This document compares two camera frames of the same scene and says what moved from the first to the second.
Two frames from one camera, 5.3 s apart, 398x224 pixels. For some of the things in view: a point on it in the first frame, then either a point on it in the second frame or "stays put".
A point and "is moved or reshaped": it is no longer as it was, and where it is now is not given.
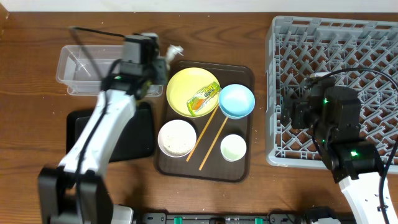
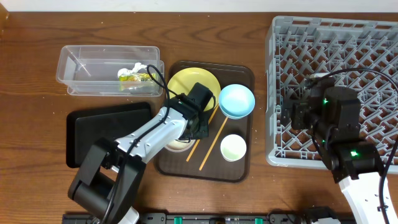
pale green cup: [232, 147] stays put
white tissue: [171, 51] is moved or reshaped
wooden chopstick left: [203, 133] stays put
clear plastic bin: [84, 69] stays put
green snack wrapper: [194, 102] is moved or reshaped
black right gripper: [300, 107] stays put
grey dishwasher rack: [349, 52] stays put
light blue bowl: [236, 101] stays put
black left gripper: [160, 72] → [196, 130]
